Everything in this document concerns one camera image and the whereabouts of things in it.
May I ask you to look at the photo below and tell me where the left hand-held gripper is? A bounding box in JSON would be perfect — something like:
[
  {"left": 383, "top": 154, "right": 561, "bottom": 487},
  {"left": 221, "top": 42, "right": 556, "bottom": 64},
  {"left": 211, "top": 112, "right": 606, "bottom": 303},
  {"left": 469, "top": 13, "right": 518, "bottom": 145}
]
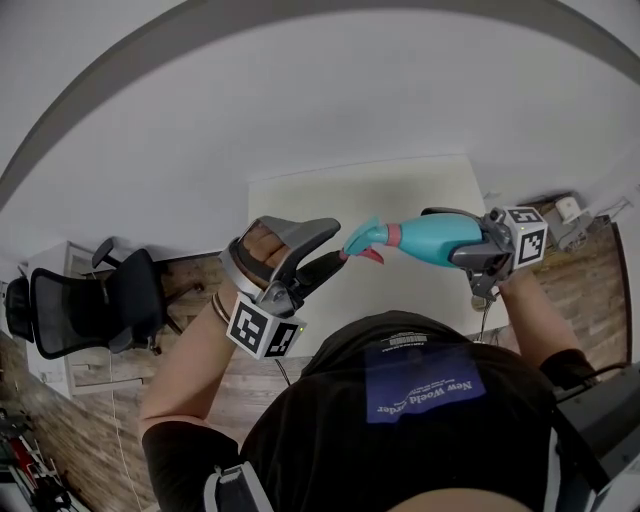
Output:
[{"left": 218, "top": 216, "right": 351, "bottom": 361}]

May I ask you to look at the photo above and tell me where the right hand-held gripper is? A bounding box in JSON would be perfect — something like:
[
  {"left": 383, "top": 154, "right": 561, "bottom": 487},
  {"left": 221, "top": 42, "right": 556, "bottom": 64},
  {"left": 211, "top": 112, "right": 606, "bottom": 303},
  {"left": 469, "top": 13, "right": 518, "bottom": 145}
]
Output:
[{"left": 421, "top": 205, "right": 549, "bottom": 301}]

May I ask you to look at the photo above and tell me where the teal spray bottle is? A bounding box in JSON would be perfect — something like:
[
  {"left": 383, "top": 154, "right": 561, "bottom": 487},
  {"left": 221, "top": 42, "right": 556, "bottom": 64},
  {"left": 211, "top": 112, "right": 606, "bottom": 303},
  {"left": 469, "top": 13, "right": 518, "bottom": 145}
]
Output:
[{"left": 397, "top": 214, "right": 484, "bottom": 269}]

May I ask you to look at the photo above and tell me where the teal pink spray nozzle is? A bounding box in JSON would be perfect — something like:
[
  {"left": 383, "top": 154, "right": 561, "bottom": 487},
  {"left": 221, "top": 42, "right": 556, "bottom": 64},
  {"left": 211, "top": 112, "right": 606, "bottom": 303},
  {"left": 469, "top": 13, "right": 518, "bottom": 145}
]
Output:
[{"left": 342, "top": 215, "right": 404, "bottom": 265}]

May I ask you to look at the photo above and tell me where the person's right forearm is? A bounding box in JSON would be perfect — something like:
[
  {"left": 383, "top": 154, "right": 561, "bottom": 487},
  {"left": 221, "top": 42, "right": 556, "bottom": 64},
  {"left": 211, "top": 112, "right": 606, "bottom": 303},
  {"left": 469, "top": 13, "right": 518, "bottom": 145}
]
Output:
[{"left": 499, "top": 272, "right": 581, "bottom": 359}]

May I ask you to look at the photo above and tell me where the person's left forearm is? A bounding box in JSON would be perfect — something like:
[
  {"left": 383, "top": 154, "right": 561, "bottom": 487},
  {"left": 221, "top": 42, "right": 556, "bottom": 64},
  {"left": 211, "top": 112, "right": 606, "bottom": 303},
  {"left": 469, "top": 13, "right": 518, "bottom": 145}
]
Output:
[{"left": 138, "top": 279, "right": 241, "bottom": 426}]

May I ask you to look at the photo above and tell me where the person's left hand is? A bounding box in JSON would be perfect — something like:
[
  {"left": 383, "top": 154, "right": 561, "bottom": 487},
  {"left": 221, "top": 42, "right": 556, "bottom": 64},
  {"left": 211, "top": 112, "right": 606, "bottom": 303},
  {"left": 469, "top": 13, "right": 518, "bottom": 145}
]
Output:
[{"left": 239, "top": 223, "right": 287, "bottom": 279}]

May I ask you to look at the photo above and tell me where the white table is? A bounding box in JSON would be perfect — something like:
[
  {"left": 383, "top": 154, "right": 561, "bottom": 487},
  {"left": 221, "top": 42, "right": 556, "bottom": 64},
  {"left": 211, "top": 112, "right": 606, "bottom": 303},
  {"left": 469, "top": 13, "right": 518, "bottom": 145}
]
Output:
[{"left": 247, "top": 153, "right": 509, "bottom": 359}]

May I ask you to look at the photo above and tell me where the gray electronic device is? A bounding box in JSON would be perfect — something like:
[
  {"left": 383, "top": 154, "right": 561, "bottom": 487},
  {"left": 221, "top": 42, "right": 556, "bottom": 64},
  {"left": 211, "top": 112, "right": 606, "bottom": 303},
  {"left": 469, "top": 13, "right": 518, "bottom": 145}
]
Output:
[{"left": 542, "top": 196, "right": 596, "bottom": 251}]

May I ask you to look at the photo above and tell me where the black printed t-shirt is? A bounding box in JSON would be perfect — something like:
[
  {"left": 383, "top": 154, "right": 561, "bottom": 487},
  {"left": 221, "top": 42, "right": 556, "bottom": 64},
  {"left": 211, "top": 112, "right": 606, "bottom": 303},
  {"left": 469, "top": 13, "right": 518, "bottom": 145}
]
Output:
[{"left": 141, "top": 309, "right": 611, "bottom": 512}]

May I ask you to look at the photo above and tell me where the black mounted device box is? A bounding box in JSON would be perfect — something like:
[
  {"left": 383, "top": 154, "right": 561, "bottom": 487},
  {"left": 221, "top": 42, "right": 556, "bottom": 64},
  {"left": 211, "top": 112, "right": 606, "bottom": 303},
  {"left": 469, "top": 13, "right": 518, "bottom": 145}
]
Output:
[{"left": 552, "top": 362, "right": 640, "bottom": 512}]

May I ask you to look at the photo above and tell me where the black office chair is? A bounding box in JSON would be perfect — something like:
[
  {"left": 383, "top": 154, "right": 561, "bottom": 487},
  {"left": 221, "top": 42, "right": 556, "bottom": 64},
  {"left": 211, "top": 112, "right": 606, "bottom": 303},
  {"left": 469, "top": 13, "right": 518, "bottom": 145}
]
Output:
[{"left": 4, "top": 237, "right": 204, "bottom": 360}]

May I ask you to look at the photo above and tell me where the white desk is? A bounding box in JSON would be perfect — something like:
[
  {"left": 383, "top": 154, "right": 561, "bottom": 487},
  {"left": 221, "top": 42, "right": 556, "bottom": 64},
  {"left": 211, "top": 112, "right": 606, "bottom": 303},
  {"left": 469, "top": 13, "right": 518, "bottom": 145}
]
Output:
[{"left": 22, "top": 239, "right": 151, "bottom": 396}]

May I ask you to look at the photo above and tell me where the black metal rack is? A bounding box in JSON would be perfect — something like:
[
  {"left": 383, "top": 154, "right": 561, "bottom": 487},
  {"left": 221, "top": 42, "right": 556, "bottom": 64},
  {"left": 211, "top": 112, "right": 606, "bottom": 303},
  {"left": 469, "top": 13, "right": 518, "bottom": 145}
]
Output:
[{"left": 0, "top": 404, "right": 74, "bottom": 512}]

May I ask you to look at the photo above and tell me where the thin bracelet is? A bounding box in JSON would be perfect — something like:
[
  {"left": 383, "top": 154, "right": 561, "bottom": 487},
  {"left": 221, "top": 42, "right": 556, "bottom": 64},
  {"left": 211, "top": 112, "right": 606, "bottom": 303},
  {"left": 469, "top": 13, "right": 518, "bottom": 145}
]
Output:
[{"left": 210, "top": 292, "right": 234, "bottom": 324}]

